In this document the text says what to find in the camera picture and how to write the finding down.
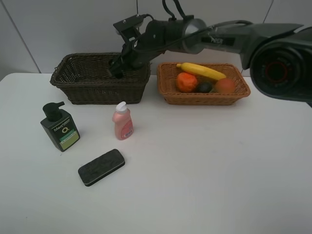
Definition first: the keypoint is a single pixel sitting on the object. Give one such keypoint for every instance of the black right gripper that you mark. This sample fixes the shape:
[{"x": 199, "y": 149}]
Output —
[{"x": 127, "y": 60}]

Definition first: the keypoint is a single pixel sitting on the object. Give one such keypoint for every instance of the orange tangerine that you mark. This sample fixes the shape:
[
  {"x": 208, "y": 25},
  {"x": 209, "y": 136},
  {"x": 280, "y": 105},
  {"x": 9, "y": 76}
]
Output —
[{"x": 186, "y": 82}]

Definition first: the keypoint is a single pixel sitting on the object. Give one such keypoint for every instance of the yellow banana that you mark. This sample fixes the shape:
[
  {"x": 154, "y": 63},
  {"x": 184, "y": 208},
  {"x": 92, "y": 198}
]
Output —
[{"x": 199, "y": 70}]

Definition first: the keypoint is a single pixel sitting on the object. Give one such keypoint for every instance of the dark green mangosteen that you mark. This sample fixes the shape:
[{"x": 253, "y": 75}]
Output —
[{"x": 204, "y": 87}]

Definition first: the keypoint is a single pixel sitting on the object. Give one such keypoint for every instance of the red-orange peach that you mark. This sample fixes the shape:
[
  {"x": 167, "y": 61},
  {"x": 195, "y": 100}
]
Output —
[{"x": 225, "y": 86}]

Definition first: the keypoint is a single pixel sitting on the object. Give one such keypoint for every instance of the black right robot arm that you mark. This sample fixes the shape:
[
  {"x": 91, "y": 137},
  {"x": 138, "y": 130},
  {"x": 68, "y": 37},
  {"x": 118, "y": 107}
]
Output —
[{"x": 278, "y": 55}]

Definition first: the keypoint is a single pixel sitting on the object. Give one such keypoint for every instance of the orange wicker basket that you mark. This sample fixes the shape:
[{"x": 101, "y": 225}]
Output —
[{"x": 167, "y": 73}]

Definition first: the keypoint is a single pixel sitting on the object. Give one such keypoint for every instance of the dark brown wicker basket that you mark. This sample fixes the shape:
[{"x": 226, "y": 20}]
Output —
[{"x": 85, "y": 79}]

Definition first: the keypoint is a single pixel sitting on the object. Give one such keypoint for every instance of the pink squeeze bottle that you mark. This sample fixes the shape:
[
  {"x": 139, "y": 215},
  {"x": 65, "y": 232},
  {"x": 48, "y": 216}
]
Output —
[{"x": 123, "y": 121}]

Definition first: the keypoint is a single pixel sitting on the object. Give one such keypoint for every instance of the dark green pump bottle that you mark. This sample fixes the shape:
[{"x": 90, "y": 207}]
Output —
[{"x": 59, "y": 126}]

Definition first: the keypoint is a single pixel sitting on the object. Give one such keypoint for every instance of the dark felt whiteboard eraser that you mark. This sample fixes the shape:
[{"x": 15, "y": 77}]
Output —
[{"x": 101, "y": 167}]

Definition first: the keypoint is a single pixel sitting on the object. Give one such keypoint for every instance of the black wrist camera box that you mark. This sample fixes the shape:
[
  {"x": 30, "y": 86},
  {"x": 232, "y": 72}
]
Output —
[{"x": 128, "y": 28}]

